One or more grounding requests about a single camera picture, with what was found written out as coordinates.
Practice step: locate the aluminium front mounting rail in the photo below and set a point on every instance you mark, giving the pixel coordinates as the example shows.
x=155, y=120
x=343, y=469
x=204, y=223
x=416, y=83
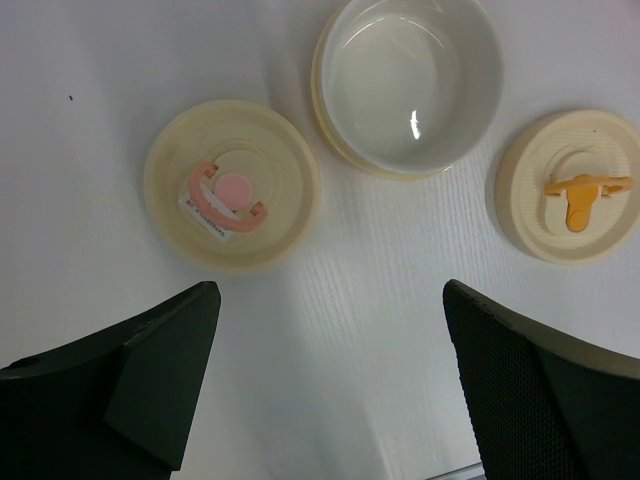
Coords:
x=471, y=472

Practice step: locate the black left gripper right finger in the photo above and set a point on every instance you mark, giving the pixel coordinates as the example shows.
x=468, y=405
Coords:
x=543, y=404

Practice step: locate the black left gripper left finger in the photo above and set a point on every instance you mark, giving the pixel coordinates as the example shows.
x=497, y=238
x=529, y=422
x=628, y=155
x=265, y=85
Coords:
x=117, y=404

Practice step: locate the orange lunch bowl white inside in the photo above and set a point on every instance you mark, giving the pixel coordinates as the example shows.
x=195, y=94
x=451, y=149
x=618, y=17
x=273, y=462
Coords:
x=405, y=89

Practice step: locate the cream lid orange handle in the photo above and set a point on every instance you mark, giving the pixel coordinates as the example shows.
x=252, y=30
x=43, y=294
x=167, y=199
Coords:
x=567, y=188

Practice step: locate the cream lid pink handle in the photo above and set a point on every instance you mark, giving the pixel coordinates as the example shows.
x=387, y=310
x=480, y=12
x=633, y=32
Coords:
x=231, y=185

